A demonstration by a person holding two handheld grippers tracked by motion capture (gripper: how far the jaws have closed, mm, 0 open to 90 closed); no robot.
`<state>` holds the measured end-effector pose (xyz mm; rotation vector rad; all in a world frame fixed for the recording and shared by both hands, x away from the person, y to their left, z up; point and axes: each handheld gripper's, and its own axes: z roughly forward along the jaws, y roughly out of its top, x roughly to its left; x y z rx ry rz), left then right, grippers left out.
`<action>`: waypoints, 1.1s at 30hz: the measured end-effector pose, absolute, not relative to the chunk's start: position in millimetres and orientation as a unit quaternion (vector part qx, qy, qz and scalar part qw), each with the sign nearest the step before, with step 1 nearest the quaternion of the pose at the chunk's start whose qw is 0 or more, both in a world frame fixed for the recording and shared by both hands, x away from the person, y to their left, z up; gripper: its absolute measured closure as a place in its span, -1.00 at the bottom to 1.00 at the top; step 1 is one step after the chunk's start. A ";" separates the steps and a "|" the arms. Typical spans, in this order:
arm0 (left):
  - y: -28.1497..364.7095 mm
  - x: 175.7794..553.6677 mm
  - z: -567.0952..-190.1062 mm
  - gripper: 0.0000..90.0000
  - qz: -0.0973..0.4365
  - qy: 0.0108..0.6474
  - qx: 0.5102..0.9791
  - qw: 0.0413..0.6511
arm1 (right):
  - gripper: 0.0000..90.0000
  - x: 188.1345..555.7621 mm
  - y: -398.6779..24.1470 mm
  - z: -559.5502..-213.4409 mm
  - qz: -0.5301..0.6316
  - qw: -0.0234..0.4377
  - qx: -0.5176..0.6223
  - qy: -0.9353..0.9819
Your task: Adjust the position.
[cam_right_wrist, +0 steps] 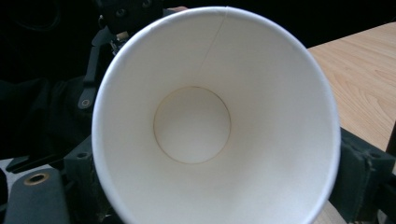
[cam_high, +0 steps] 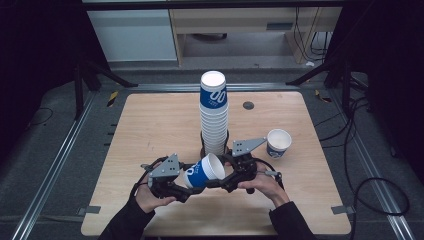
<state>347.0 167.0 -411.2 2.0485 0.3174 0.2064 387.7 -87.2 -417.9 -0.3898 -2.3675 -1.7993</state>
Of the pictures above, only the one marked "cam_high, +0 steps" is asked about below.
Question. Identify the white cabinet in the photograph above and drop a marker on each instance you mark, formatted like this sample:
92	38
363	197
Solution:
133	35

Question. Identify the metal floor rail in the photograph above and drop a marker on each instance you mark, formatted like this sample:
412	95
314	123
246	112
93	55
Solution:
50	170
370	166

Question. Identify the dark round table grommet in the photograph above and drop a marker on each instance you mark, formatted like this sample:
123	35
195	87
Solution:
248	105

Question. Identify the person's right hand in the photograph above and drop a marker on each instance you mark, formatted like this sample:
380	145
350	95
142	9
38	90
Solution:
266	188

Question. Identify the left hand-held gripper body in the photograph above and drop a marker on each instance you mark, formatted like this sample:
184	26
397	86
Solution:
165	170

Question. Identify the black metal stand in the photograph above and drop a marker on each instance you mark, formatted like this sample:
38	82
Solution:
79	93
346	86

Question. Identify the stack of paper cups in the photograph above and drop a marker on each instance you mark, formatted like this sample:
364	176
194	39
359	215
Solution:
214	120

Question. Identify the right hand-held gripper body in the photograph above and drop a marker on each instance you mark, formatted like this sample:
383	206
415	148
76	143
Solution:
245	160

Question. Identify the grey table bracket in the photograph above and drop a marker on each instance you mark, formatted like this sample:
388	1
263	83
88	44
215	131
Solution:
88	210
343	209

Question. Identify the yellow black tape strip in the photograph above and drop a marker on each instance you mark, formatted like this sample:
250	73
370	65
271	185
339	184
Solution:
112	98
321	96

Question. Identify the person's left hand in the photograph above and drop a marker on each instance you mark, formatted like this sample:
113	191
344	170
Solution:
150	200

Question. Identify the blue white paper cup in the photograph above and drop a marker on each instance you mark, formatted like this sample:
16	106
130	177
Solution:
203	171
279	141

